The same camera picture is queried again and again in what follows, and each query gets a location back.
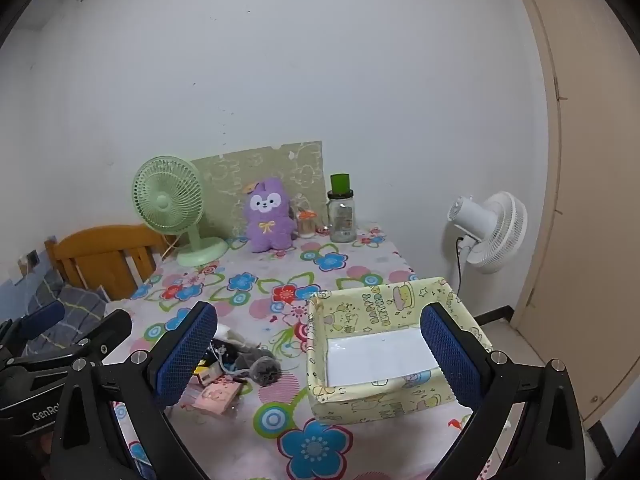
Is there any white standing fan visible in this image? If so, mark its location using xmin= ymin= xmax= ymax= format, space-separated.
xmin=447 ymin=191 xmax=528 ymax=275

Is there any beige door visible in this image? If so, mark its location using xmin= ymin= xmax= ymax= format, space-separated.
xmin=505 ymin=0 xmax=640 ymax=426

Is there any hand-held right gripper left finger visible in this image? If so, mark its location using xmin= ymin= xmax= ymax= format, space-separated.
xmin=50 ymin=301 xmax=218 ymax=480

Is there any grey plaid bedding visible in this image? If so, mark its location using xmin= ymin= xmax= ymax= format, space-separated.
xmin=0 ymin=267 xmax=108 ymax=356

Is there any green fan power cord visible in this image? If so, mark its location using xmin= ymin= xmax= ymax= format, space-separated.
xmin=159 ymin=232 xmax=182 ymax=262

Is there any black plastic bag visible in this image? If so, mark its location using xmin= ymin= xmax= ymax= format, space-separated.
xmin=200 ymin=337 xmax=246 ymax=368

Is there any green desk fan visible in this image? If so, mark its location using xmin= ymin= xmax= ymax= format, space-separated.
xmin=131 ymin=156 xmax=230 ymax=267

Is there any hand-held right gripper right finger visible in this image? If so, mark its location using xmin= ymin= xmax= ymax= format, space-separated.
xmin=419 ymin=302 xmax=586 ymax=480

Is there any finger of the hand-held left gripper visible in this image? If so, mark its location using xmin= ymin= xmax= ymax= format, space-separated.
xmin=10 ymin=309 xmax=133 ymax=386
xmin=0 ymin=300 xmax=66 ymax=356

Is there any pink packet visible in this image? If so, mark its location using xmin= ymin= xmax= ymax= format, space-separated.
xmin=192 ymin=377 xmax=241 ymax=416

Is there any white string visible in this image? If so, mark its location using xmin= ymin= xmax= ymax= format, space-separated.
xmin=210 ymin=347 xmax=251 ymax=376

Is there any floral tablecloth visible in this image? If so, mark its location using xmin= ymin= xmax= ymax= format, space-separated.
xmin=30 ymin=225 xmax=501 ymax=480

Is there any glass jar with green lid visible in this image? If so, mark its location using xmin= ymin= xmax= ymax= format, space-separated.
xmin=326 ymin=173 xmax=357 ymax=244

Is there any purple plush toy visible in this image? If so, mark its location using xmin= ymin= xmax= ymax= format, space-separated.
xmin=243 ymin=176 xmax=297 ymax=253

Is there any clear cotton swab container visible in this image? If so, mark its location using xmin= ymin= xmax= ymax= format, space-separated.
xmin=296 ymin=207 xmax=317 ymax=239

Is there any wooden bed headboard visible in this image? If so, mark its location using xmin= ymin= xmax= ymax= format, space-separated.
xmin=44 ymin=224 xmax=171 ymax=302

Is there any small yellow white box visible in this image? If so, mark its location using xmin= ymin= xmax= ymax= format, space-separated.
xmin=192 ymin=357 xmax=223 ymax=386

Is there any beige cartoon pillow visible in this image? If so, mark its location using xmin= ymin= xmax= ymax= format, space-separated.
xmin=190 ymin=141 xmax=328 ymax=241

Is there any black fan power cable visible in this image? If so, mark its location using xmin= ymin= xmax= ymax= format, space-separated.
xmin=454 ymin=234 xmax=473 ymax=291

